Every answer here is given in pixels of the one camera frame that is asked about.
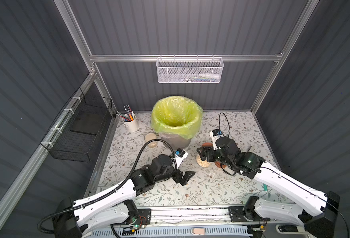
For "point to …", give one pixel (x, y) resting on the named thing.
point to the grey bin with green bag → (177, 119)
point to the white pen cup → (132, 126)
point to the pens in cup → (130, 116)
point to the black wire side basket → (74, 135)
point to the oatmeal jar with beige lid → (149, 136)
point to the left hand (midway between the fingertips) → (189, 169)
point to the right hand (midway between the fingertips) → (205, 149)
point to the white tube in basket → (210, 75)
